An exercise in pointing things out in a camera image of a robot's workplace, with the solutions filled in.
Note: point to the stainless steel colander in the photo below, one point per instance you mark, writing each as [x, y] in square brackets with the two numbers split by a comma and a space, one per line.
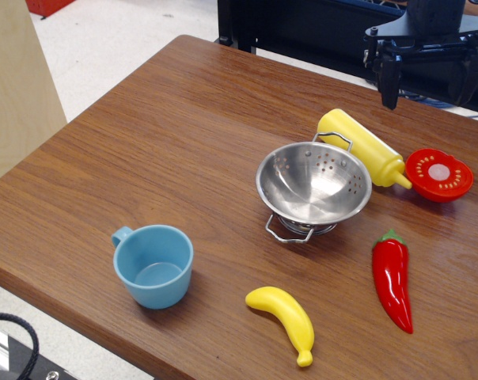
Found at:
[312, 186]

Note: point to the yellow plastic toy banana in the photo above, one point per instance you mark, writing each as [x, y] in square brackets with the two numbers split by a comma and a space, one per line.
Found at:
[291, 315]

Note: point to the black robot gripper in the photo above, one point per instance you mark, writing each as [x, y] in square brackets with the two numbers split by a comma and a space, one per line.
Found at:
[427, 32]

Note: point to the red toy chili pepper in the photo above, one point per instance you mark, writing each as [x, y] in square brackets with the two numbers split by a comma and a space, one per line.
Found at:
[390, 260]

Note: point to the light blue plastic cup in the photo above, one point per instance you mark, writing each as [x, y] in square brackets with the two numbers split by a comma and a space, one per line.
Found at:
[154, 263]

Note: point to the aluminium camera mount base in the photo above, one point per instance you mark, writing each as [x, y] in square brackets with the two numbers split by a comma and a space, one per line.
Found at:
[16, 351]

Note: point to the red plastic crate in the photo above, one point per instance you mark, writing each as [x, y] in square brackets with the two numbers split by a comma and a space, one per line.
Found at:
[46, 8]

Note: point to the red toy tomato half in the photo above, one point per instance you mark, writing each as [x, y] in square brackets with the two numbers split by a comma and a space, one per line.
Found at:
[438, 176]

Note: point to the black metal frame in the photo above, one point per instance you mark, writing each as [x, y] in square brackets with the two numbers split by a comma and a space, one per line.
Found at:
[330, 34]

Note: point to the light wooden panel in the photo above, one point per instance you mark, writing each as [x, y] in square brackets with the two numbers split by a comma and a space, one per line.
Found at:
[30, 108]

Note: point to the yellow mustard squeeze bottle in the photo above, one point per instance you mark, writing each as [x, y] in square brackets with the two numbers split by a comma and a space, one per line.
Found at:
[385, 166]

